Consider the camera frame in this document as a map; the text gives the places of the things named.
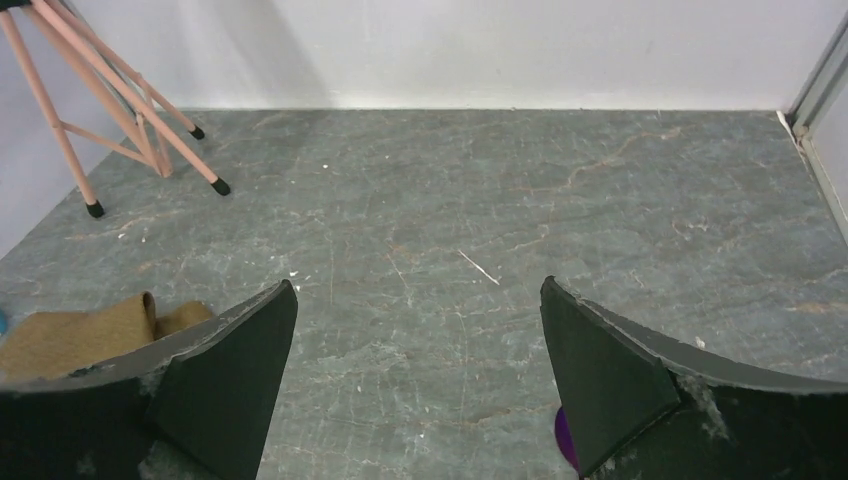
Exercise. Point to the pink music stand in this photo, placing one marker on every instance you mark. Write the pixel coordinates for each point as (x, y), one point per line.
(126, 96)

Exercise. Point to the aluminium frame rail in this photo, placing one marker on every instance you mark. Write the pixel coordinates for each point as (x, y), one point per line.
(821, 89)

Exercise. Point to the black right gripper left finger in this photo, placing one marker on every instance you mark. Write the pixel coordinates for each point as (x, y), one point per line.
(199, 398)

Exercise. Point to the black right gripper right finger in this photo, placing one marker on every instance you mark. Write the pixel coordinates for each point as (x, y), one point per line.
(643, 405)

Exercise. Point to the purple spoon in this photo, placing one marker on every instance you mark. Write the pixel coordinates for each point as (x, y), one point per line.
(564, 439)

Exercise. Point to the brown cloth napkin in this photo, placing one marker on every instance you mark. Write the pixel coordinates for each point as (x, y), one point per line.
(53, 344)

